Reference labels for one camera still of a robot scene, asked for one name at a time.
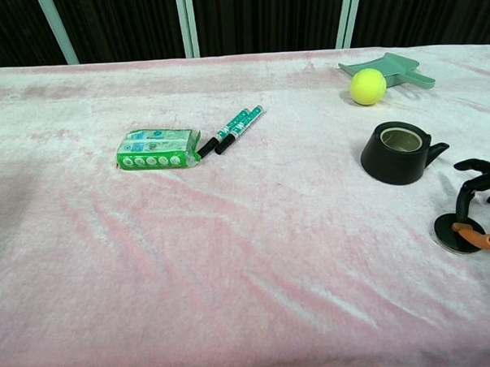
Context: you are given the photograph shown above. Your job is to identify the pink plush table cloth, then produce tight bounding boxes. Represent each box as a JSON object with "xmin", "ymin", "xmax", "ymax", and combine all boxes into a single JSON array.
[{"xmin": 0, "ymin": 41, "xmax": 490, "ymax": 367}]

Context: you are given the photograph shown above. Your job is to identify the black round object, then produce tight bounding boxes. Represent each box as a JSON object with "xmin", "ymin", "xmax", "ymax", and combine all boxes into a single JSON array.
[{"xmin": 358, "ymin": 119, "xmax": 452, "ymax": 188}]

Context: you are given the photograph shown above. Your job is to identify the green marker black cap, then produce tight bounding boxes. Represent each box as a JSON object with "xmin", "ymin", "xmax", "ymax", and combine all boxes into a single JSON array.
[
  {"xmin": 195, "ymin": 108, "xmax": 251, "ymax": 159},
  {"xmin": 212, "ymin": 105, "xmax": 267, "ymax": 156}
]

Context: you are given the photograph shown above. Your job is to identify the green tissue pack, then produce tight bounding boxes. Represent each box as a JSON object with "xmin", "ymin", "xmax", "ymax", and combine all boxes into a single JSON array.
[{"xmin": 113, "ymin": 126, "xmax": 204, "ymax": 173}]

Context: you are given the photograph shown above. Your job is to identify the green plastic scoop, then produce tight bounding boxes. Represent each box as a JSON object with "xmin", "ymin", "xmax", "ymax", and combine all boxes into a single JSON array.
[{"xmin": 337, "ymin": 50, "xmax": 437, "ymax": 94}]

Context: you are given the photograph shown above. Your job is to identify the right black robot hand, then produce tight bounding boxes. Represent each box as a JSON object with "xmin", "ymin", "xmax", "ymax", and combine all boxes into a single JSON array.
[{"xmin": 449, "ymin": 158, "xmax": 490, "ymax": 253}]

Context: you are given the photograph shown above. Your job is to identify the white frame post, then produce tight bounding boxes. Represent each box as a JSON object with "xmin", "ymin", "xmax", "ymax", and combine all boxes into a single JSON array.
[
  {"xmin": 333, "ymin": 0, "xmax": 366, "ymax": 50},
  {"xmin": 175, "ymin": 0, "xmax": 202, "ymax": 59},
  {"xmin": 37, "ymin": 0, "xmax": 80, "ymax": 67}
]

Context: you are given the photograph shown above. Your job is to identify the black curtain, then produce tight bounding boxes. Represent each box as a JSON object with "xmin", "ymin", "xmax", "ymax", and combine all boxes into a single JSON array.
[{"xmin": 0, "ymin": 0, "xmax": 490, "ymax": 69}]

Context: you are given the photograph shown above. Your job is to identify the round black disc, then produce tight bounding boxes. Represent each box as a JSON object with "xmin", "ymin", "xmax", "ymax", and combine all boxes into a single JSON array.
[{"xmin": 433, "ymin": 212, "xmax": 488, "ymax": 257}]

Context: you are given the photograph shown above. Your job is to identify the yellow tennis ball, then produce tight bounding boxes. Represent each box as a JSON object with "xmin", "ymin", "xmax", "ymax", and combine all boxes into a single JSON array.
[{"xmin": 348, "ymin": 67, "xmax": 388, "ymax": 107}]

